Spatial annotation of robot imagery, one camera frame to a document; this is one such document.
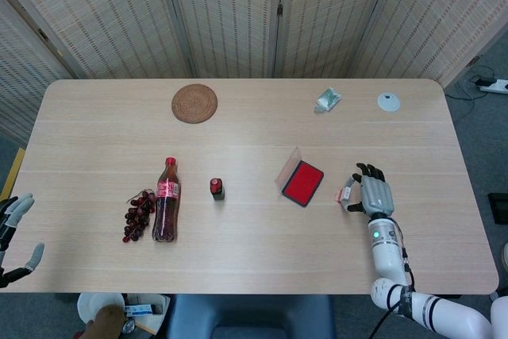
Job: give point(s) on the grey black left robot hand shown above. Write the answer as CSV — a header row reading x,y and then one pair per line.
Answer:
x,y
16,210

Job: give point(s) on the grey black right robot hand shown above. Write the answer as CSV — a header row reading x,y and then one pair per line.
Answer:
x,y
377,196

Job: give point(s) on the small pink object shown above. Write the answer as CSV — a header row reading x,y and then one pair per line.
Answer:
x,y
343,194

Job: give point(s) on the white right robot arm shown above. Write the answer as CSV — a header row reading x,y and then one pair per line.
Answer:
x,y
389,255

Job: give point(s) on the red ink pad clear lid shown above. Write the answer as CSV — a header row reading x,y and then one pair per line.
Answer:
x,y
303,186

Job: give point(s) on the small red-capped bottle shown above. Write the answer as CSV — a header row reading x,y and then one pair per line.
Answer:
x,y
217,190

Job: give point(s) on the crumpled white green tissue pack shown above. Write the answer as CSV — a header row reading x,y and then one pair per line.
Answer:
x,y
328,99

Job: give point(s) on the dark red grape bunch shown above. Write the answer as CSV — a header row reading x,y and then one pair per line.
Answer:
x,y
137,214

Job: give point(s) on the white round plate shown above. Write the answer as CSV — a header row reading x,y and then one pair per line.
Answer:
x,y
93,303

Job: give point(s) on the black flat floor box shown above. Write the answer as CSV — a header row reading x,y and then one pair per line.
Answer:
x,y
500,208

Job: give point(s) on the brown bread loaf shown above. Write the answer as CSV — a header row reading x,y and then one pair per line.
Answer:
x,y
105,323

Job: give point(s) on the cola bottle red label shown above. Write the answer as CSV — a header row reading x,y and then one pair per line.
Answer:
x,y
166,208

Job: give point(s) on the small blue white box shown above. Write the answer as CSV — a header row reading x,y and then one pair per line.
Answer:
x,y
139,310

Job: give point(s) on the white power strip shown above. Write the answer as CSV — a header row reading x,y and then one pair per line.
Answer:
x,y
496,85

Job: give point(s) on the dark blue padded seat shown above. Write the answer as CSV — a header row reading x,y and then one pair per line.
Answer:
x,y
250,315

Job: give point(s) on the round woven rattan coaster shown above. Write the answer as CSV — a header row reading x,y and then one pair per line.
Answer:
x,y
194,103

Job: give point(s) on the woven folding screen white frame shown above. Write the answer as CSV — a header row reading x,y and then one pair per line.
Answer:
x,y
222,13

